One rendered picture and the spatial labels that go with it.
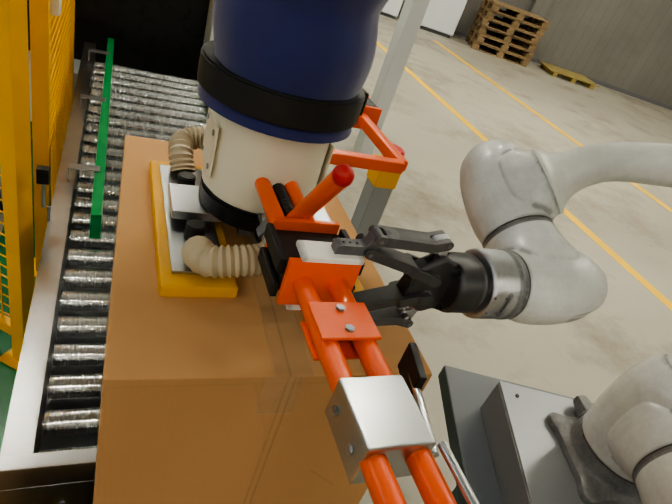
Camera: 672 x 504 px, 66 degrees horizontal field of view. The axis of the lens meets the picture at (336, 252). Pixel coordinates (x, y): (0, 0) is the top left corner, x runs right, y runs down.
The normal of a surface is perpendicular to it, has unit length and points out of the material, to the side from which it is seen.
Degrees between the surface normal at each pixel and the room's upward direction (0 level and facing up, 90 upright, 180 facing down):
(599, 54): 90
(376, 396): 1
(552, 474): 2
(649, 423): 77
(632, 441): 92
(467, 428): 0
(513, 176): 46
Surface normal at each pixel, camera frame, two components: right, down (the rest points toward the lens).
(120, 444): 0.27, 0.59
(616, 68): -0.04, 0.56
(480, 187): -0.72, -0.26
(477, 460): 0.29, -0.79
